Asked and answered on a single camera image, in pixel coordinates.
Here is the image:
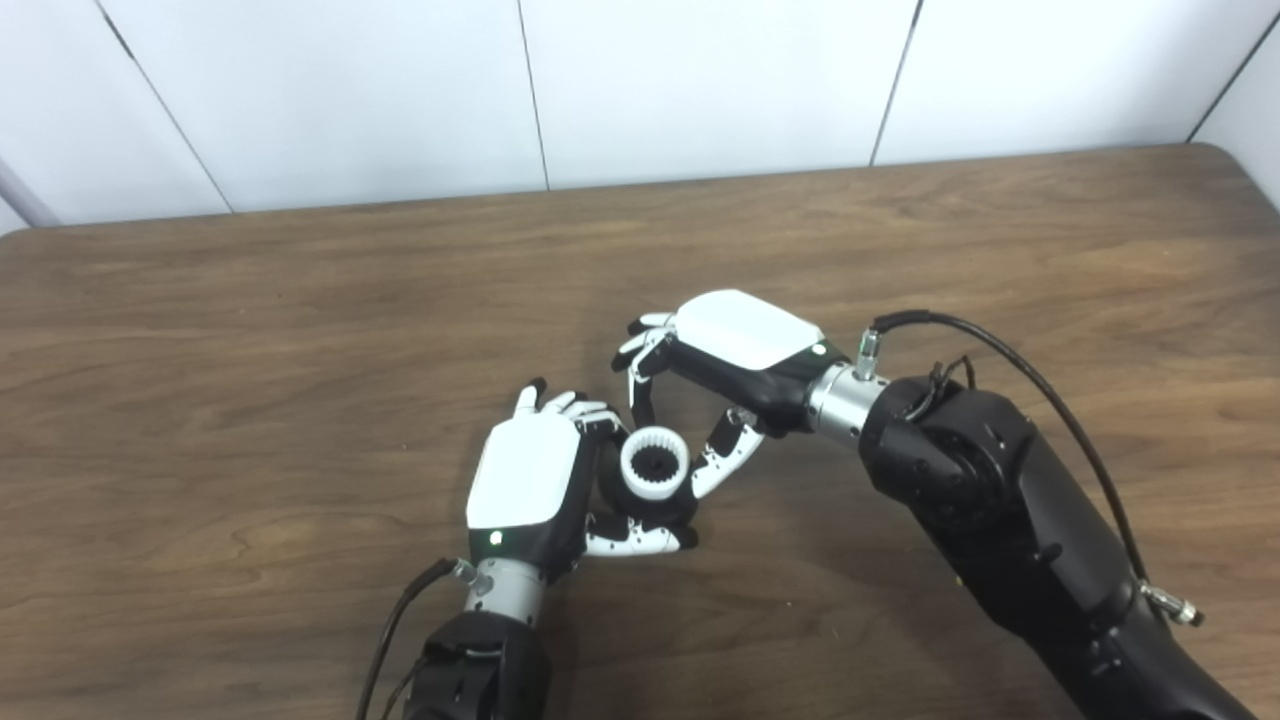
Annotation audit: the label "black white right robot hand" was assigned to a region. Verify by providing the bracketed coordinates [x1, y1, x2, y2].
[612, 289, 851, 499]

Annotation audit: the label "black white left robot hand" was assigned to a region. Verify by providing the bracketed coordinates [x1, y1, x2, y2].
[466, 378, 701, 581]

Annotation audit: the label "white toothed ring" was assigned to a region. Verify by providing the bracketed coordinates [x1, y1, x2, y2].
[620, 426, 691, 501]

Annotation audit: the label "round black part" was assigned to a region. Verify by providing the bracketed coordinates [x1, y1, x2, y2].
[598, 440, 699, 531]

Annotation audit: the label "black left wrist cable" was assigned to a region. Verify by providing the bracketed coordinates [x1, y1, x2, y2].
[355, 558, 491, 720]

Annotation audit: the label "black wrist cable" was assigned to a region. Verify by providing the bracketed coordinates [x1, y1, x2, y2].
[855, 310, 1206, 628]
[355, 558, 491, 720]

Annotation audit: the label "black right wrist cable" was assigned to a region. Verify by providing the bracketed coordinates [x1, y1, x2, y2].
[855, 310, 1206, 628]

